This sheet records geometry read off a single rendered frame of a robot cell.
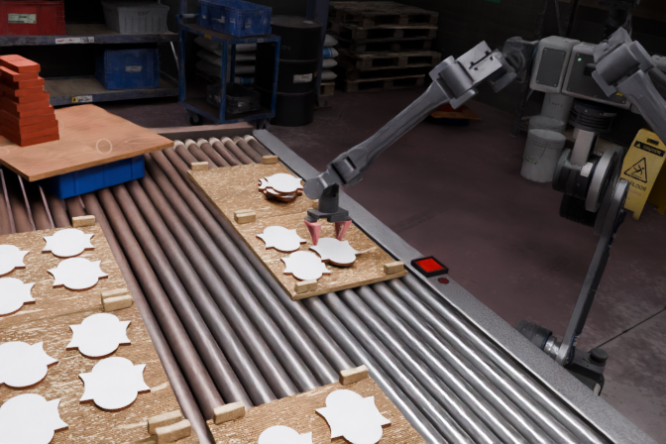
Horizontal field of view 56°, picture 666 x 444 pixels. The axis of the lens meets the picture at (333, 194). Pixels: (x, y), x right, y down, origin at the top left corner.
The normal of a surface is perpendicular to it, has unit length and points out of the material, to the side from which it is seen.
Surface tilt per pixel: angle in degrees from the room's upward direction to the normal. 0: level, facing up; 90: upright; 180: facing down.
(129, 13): 96
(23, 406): 0
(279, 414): 0
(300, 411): 0
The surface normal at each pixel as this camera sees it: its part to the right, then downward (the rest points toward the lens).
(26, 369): 0.11, -0.91
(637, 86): -0.58, 0.23
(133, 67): 0.55, 0.40
